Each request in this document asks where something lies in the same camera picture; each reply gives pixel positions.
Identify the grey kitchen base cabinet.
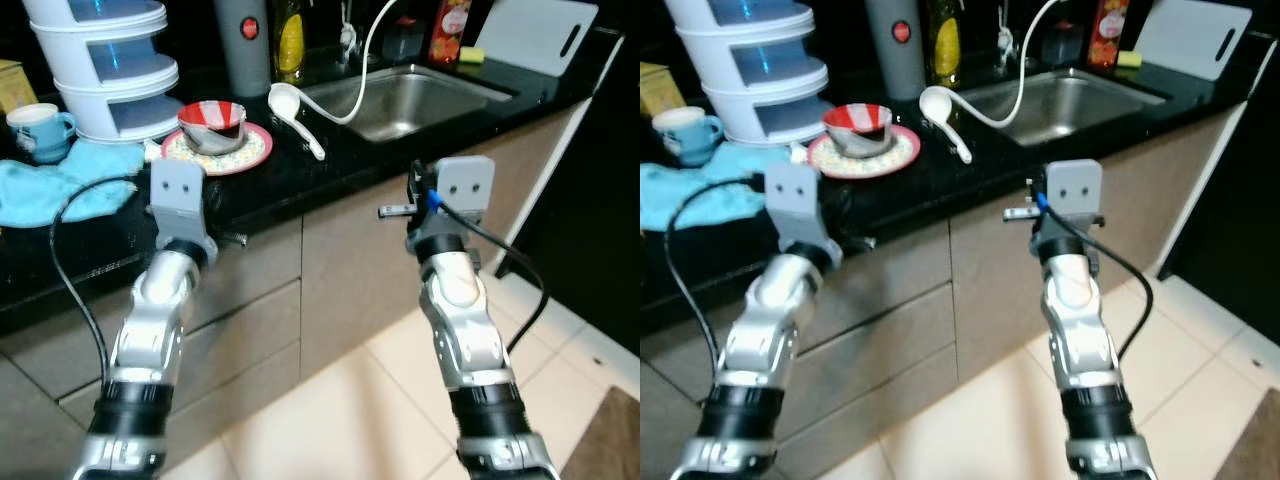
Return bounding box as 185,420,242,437
0,95,591,480
640,100,1251,480

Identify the stainless steel sink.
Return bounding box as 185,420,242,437
300,65,516,143
955,68,1171,148

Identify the red and white bowl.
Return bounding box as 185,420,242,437
178,100,247,156
822,103,894,159

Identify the clear soap dish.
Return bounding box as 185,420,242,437
1040,20,1086,66
383,18,426,63

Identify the chrome faucet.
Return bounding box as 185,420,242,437
340,0,363,61
995,0,1021,61

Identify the light blue cloth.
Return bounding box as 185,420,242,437
640,140,791,231
0,140,146,229

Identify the peach hand soap bottle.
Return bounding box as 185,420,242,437
1088,0,1131,69
428,0,473,66

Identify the white tiered storage rack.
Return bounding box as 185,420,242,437
665,0,823,144
22,0,181,143

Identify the grey water filter canister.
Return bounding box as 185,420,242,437
865,0,926,101
213,0,273,98

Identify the yellow dish soap bottle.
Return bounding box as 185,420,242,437
272,0,306,86
925,0,963,89

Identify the blue mug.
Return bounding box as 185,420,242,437
652,106,723,166
6,103,77,164

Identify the white cutting board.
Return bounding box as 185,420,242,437
1133,0,1253,81
475,0,599,78

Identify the yellow box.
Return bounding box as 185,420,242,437
640,62,673,119
0,60,39,113

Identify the brown floor mat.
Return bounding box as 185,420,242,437
1215,390,1280,480
560,385,641,480

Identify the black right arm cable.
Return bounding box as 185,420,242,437
1035,190,1154,363
427,190,549,357

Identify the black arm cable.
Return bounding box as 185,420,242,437
1035,190,1154,363
48,175,153,386
663,178,771,386
427,190,549,357

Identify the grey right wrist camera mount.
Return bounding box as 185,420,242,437
1045,160,1104,236
430,157,496,226

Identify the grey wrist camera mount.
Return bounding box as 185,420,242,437
1045,160,1104,236
430,157,496,226
148,160,216,251
765,162,841,256

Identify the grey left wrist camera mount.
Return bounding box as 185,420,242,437
148,160,216,251
765,162,841,256

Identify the white hose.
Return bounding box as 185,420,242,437
950,0,1061,129
295,0,401,126

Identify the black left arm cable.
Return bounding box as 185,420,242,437
48,175,153,386
663,178,771,386

